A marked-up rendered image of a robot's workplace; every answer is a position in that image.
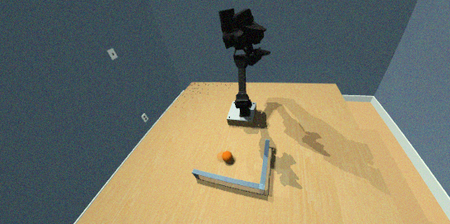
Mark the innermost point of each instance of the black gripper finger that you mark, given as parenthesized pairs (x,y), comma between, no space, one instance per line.
(258,53)
(249,25)

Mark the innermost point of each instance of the clear low l-shaped wall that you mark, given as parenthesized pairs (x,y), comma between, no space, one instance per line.
(230,185)
(260,185)

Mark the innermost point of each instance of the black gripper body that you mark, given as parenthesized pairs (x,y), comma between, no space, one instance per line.
(243,38)

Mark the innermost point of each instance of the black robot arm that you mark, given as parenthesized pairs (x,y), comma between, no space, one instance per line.
(242,99)

